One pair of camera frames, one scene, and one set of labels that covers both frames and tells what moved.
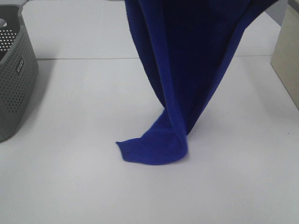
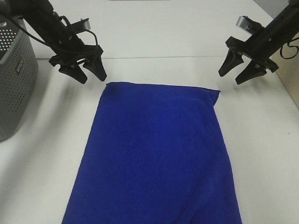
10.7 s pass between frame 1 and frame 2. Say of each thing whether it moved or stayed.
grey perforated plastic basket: stayed
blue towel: moved
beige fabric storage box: stayed
